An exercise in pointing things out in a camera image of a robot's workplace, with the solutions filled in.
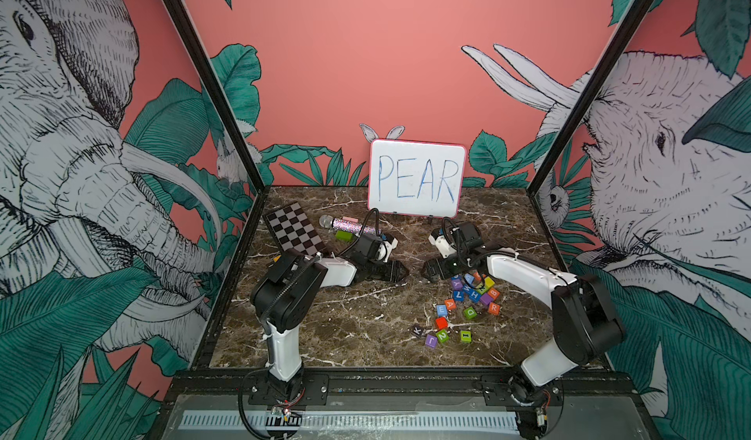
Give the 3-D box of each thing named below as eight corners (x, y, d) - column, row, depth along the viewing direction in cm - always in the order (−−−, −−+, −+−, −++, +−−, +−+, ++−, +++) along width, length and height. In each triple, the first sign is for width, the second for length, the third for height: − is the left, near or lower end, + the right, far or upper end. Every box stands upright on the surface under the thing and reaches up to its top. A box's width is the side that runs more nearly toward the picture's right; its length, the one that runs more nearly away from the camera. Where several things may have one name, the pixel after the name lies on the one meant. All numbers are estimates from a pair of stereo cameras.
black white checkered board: (292, 266, 99) (289, 261, 97) (264, 220, 112) (262, 214, 110) (327, 247, 104) (325, 242, 102) (297, 204, 117) (295, 199, 115)
